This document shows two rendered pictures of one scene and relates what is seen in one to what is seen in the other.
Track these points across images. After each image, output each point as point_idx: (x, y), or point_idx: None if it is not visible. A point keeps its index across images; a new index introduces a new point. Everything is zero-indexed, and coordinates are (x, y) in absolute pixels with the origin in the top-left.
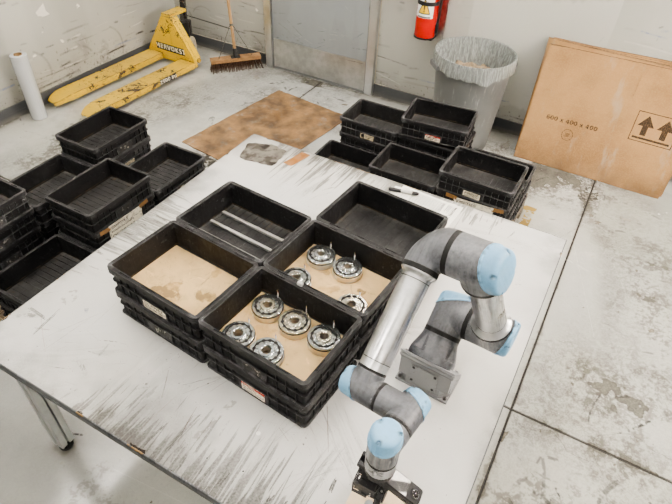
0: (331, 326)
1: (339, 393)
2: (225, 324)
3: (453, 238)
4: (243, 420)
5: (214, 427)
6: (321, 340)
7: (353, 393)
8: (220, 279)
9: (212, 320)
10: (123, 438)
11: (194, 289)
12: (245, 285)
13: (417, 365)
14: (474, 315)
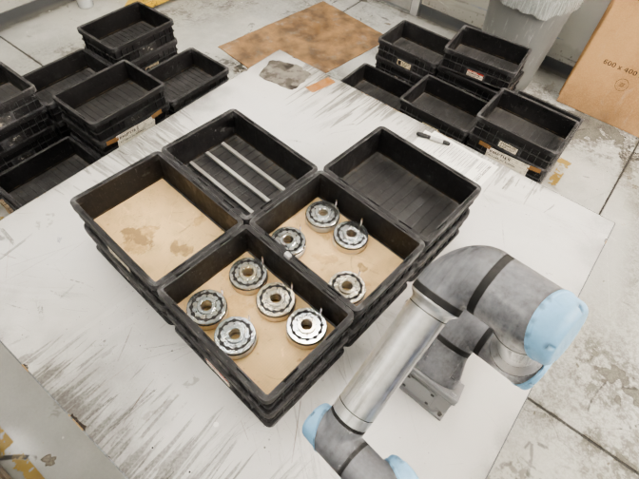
0: (318, 313)
1: (318, 386)
2: (196, 289)
3: (496, 270)
4: (202, 405)
5: (168, 409)
6: (301, 331)
7: (318, 449)
8: (203, 229)
9: (177, 287)
10: (65, 407)
11: (170, 238)
12: (223, 247)
13: (414, 375)
14: (498, 345)
